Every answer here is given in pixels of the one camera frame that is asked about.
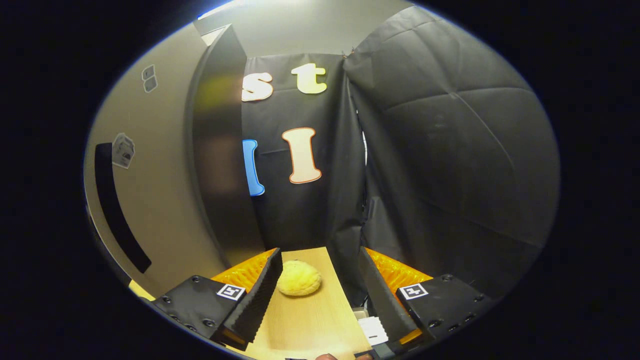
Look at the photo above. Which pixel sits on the small white box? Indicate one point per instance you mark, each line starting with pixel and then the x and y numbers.
pixel 372 330

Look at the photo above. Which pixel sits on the white double-door shoe cabinet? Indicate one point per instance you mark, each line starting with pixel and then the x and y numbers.
pixel 225 150

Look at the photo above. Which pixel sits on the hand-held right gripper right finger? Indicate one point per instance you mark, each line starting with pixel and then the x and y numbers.
pixel 381 300

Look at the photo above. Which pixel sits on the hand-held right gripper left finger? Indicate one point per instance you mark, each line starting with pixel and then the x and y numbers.
pixel 257 305

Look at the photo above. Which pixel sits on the yellow round sponge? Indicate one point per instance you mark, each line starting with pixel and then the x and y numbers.
pixel 299 279

